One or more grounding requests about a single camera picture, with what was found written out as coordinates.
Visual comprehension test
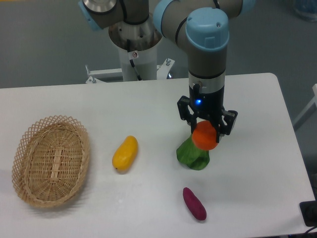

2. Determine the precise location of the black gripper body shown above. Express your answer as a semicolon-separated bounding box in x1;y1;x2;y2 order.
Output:
189;87;224;122

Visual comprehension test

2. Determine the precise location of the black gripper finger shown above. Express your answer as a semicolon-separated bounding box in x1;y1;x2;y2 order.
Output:
177;96;198;131
215;109;238;143

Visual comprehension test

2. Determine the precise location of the orange fruit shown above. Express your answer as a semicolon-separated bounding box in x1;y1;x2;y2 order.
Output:
192;120;218;151

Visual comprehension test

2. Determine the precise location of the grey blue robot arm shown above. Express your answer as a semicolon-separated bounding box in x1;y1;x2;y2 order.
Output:
78;0;255;140

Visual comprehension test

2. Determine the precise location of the woven wicker basket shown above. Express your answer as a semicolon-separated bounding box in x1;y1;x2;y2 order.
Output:
12;115;90;208

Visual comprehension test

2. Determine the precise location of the green leafy vegetable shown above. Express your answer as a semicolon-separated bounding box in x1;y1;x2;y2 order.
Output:
176;135;210;171

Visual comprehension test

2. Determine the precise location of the yellow mango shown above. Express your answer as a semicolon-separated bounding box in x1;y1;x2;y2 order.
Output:
112;135;138;172

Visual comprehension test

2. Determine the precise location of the purple sweet potato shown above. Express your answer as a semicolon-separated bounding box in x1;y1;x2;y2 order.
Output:
183;187;207;221

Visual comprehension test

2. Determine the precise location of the black device at table edge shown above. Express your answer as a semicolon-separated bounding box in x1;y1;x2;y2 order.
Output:
299;200;317;227

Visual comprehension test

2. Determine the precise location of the blue object top right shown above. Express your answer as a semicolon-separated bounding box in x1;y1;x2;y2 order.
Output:
291;0;317;22

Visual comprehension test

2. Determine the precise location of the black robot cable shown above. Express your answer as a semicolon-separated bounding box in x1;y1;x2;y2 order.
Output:
126;39;143;81

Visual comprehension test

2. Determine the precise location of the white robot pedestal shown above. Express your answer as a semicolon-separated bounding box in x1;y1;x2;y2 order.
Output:
85;15;175;84

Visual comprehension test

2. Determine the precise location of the white frame at right edge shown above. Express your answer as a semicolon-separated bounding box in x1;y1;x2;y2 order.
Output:
292;84;317;131

